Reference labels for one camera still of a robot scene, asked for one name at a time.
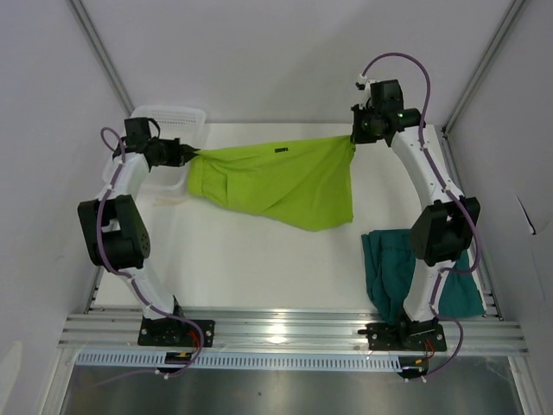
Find lime green shorts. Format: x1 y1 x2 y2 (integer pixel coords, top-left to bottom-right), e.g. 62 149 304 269
187 136 356 232

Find teal green shorts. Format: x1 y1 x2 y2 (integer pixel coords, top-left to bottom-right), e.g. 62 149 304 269
361 229 484 325

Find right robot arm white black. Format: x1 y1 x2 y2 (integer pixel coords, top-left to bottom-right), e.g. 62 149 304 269
351 76 480 351

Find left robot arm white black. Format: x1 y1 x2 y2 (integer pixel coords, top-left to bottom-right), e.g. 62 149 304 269
77 118 199 346

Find white plastic basket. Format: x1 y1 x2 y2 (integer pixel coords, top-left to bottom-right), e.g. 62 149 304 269
131 105 207 198

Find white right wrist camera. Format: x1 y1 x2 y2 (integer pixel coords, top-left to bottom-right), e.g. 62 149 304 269
355 73 378 93

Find left aluminium frame post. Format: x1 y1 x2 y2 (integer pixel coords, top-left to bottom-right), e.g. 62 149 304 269
66 0 135 116

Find aluminium frame post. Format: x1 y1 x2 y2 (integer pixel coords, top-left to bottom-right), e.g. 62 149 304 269
66 0 135 116
442 0 531 137

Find right aluminium frame post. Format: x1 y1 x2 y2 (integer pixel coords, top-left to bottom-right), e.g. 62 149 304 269
442 0 531 137

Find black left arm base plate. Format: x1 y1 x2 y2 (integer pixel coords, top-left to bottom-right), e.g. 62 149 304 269
137 316 216 348

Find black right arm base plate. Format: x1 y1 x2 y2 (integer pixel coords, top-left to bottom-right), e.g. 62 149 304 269
357 320 447 352

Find slotted white cable duct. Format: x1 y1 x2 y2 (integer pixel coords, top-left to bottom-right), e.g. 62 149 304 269
75 349 402 373

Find aluminium mounting rail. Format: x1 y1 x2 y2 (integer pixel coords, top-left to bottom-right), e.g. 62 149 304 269
58 307 529 356

